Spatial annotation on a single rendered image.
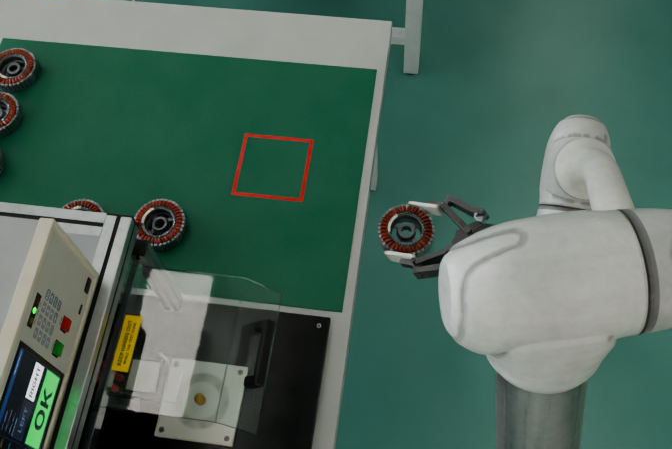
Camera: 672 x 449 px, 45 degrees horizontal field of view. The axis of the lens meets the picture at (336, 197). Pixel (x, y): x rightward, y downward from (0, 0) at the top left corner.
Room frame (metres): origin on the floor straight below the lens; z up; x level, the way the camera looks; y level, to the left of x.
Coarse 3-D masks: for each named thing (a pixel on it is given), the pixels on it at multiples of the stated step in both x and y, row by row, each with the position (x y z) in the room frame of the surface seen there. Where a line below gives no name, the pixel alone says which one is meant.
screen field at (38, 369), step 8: (40, 368) 0.36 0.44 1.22; (32, 376) 0.34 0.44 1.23; (40, 376) 0.35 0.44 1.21; (32, 384) 0.33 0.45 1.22; (32, 392) 0.33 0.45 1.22; (24, 400) 0.31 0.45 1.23; (32, 400) 0.32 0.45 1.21; (24, 408) 0.30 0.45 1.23; (24, 416) 0.29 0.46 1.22; (24, 424) 0.28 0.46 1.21; (16, 432) 0.27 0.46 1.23
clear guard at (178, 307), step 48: (144, 288) 0.53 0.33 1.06; (192, 288) 0.52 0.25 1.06; (240, 288) 0.51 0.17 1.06; (144, 336) 0.44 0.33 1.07; (192, 336) 0.43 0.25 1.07; (240, 336) 0.43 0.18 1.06; (96, 384) 0.37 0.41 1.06; (144, 384) 0.36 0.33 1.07; (192, 384) 0.36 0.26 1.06; (240, 384) 0.35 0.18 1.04
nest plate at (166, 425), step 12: (168, 420) 0.37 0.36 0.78; (180, 420) 0.37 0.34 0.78; (192, 420) 0.37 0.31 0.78; (156, 432) 0.35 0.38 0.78; (168, 432) 0.35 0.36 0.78; (180, 432) 0.35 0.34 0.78; (192, 432) 0.35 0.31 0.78; (204, 432) 0.34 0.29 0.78; (216, 432) 0.34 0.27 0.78; (228, 432) 0.34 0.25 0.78; (216, 444) 0.32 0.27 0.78; (228, 444) 0.32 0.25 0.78
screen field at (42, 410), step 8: (48, 376) 0.36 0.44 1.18; (56, 376) 0.36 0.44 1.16; (48, 384) 0.35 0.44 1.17; (56, 384) 0.35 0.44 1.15; (40, 392) 0.33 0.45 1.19; (48, 392) 0.34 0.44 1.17; (40, 400) 0.32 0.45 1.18; (48, 400) 0.33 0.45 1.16; (40, 408) 0.31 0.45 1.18; (48, 408) 0.32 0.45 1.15; (40, 416) 0.30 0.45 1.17; (32, 424) 0.29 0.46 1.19; (40, 424) 0.29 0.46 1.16; (32, 432) 0.28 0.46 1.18; (40, 432) 0.29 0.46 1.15; (32, 440) 0.27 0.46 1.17; (40, 440) 0.28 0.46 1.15
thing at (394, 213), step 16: (400, 208) 0.72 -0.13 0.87; (416, 208) 0.72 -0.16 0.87; (384, 224) 0.69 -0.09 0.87; (416, 224) 0.69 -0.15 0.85; (432, 224) 0.68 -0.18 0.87; (384, 240) 0.66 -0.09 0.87; (400, 240) 0.66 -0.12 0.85; (416, 240) 0.65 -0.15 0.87; (432, 240) 0.65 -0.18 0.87; (416, 256) 0.62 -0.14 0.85
